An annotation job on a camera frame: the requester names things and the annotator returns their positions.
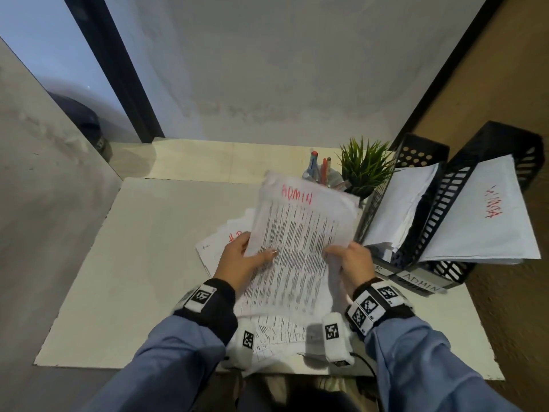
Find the person's left forearm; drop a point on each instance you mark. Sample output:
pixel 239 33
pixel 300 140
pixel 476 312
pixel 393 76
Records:
pixel 163 364

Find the sheaf of printed papers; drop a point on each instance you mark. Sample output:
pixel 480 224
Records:
pixel 300 227

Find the person's left hand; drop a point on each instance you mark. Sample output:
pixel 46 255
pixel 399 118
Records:
pixel 236 266

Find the white table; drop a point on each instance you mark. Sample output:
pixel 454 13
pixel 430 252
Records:
pixel 128 274

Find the dark round object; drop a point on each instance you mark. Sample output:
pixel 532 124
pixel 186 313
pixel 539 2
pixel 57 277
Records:
pixel 79 120

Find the bundle of white papers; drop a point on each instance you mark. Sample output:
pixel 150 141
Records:
pixel 399 205
pixel 480 223

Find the white pen cup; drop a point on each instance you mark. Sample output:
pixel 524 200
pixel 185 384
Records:
pixel 336 180

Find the frosted window glass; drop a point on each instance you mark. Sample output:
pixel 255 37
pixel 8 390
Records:
pixel 55 47

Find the person's right forearm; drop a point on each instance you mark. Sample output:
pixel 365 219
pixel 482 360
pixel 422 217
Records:
pixel 424 369

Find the black edge trim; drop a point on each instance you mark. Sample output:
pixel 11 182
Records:
pixel 450 72

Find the pile of printed papers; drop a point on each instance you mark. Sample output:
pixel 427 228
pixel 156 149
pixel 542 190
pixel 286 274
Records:
pixel 274 334

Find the person's right hand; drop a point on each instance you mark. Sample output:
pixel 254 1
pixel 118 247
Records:
pixel 358 266

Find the orange pen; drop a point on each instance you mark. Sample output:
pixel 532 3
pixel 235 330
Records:
pixel 324 171

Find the light wooden ledge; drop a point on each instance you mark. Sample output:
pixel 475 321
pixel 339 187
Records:
pixel 206 160

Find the green plant in black pot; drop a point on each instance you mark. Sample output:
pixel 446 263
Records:
pixel 364 163

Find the black window frame post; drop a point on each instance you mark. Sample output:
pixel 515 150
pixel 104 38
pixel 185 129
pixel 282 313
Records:
pixel 116 68

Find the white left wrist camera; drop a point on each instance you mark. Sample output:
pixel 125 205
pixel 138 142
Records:
pixel 242 343

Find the black ADMIN file holder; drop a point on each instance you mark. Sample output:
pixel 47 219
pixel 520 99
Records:
pixel 506 135

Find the red-capped marker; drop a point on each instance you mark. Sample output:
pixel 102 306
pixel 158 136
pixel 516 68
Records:
pixel 313 163

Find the black left wrist band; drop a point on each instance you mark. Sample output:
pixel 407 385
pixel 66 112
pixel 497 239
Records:
pixel 214 308

